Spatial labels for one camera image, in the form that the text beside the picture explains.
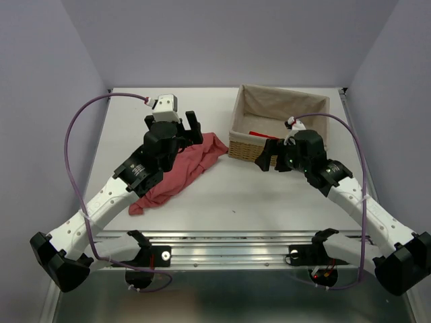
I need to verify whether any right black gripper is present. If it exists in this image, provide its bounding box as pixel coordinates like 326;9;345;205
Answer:
253;139;310;174

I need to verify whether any red t shirt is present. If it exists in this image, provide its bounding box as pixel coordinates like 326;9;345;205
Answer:
128;133;228;216

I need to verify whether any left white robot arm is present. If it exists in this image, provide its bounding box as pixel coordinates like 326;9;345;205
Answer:
30;111;203;293

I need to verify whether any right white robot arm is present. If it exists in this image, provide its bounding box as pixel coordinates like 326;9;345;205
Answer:
255;130;430;296

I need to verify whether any red item in basket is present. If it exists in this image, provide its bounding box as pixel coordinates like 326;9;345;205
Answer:
248;131;278;139

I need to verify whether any wicker basket with liner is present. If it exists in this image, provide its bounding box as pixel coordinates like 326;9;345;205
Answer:
228;84;330;162

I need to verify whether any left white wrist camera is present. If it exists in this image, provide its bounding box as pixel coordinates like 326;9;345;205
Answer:
145;94;180;123

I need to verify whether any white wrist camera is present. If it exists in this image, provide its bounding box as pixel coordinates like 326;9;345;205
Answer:
145;94;180;123
284;116;306;145

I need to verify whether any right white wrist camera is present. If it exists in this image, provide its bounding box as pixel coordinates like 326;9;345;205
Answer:
284;116;306;145

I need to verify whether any aluminium mounting rail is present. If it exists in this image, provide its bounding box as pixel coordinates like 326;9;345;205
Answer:
90;229;374;271

